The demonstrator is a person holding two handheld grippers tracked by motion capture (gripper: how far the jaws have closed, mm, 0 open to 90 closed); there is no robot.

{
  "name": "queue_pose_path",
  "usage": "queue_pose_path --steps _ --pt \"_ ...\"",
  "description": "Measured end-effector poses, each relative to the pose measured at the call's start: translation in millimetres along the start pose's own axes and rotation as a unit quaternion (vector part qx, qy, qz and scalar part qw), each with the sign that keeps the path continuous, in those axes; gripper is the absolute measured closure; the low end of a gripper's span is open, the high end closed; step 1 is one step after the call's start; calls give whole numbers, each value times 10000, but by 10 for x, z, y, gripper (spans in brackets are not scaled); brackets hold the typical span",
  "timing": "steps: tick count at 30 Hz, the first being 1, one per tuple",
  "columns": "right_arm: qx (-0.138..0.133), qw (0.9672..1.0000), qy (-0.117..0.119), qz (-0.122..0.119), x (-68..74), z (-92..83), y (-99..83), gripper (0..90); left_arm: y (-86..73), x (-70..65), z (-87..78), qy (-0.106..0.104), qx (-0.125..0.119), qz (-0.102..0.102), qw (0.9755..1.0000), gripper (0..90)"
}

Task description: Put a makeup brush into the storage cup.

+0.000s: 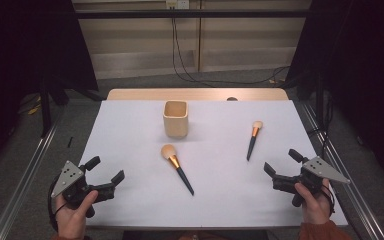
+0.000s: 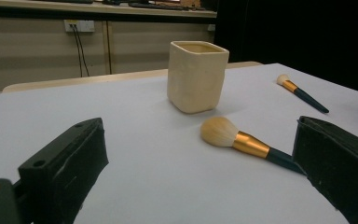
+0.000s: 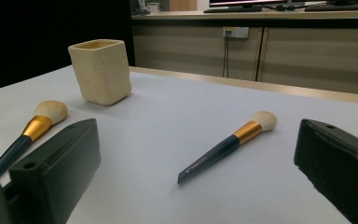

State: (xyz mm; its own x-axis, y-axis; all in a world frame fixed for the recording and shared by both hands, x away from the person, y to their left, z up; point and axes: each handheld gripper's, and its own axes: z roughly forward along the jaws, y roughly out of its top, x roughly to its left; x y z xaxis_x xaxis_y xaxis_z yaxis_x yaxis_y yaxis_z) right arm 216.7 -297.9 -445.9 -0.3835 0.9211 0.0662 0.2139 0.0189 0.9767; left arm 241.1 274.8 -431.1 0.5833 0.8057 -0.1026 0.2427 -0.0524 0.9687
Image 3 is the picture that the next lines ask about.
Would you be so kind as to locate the white wall socket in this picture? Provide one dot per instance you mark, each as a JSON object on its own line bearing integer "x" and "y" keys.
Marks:
{"x": 237, "y": 32}

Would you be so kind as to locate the white table cover board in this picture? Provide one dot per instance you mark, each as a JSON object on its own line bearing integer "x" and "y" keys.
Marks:
{"x": 167, "y": 124}

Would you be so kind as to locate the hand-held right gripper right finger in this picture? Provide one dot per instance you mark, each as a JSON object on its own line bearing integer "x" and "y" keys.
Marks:
{"x": 338, "y": 165}

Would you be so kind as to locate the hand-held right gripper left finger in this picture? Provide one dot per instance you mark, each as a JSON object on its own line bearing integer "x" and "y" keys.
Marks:
{"x": 56, "y": 168}

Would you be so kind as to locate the light wooden table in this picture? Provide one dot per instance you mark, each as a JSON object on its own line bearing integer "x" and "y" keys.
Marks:
{"x": 261, "y": 85}

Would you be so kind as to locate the black keyboard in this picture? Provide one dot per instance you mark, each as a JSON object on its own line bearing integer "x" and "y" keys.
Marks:
{"x": 338, "y": 7}
{"x": 233, "y": 9}

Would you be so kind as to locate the black curtain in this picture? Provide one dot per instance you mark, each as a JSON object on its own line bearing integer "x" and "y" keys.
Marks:
{"x": 28, "y": 37}

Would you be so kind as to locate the beige wooden desk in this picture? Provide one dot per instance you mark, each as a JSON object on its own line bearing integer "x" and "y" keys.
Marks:
{"x": 317, "y": 53}

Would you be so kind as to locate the computer monitor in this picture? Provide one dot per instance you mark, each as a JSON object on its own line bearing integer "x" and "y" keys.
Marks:
{"x": 245, "y": 2}

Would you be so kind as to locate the cream square brush holder cup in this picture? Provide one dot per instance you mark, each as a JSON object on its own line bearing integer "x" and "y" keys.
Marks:
{"x": 101, "y": 74}

